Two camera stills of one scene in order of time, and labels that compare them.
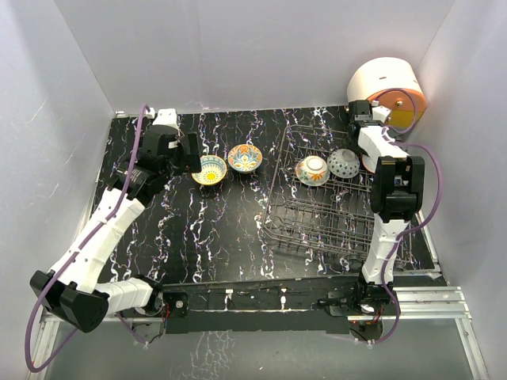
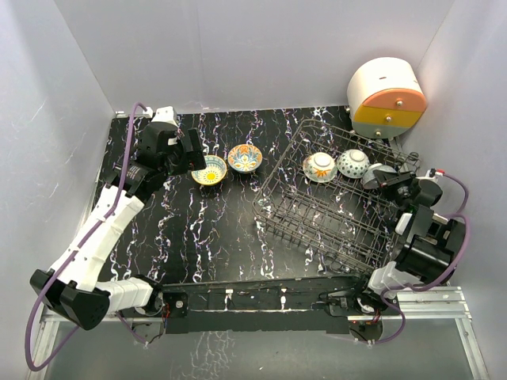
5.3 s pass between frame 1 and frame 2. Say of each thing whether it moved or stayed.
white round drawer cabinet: stayed
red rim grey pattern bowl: moved
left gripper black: stayed
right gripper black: moved
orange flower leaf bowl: moved
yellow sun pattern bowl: stayed
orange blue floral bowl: stayed
